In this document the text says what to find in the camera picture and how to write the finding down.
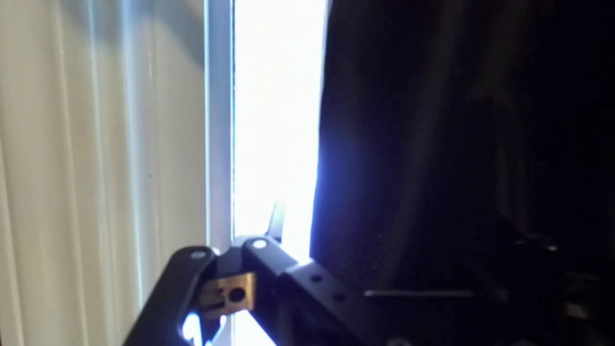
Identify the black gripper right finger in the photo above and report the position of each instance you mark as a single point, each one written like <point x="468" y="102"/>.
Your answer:
<point x="299" y="304"/>

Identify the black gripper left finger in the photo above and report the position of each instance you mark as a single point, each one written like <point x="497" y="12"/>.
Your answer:
<point x="161" y="321"/>

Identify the dark brown curtain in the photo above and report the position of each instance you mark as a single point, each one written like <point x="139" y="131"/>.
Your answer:
<point x="468" y="167"/>

